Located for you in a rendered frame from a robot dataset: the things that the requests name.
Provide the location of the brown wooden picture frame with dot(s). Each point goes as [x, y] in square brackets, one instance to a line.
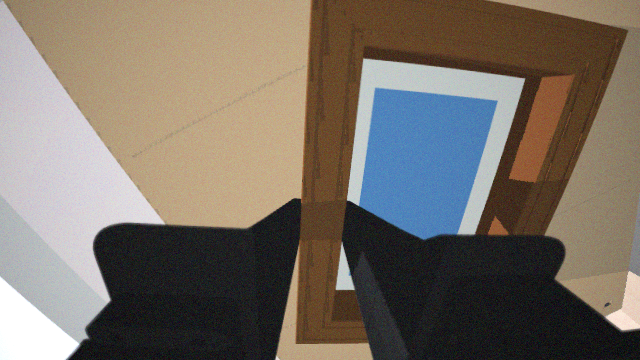
[440, 117]

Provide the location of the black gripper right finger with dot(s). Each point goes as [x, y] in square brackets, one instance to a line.
[400, 280]

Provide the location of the tan wooden board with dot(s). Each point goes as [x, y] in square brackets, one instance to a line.
[202, 104]

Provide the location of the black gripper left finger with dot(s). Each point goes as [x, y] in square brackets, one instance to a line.
[253, 266]

